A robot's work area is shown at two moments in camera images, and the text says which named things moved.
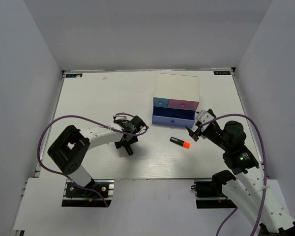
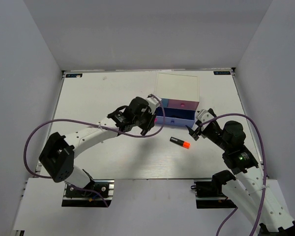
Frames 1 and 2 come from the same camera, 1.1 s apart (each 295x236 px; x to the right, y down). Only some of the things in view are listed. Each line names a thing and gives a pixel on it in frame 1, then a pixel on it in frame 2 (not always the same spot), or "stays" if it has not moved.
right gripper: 192,133 stays
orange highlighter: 185,144 stays
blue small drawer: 161,102 stays
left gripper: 118,145 to 150,123
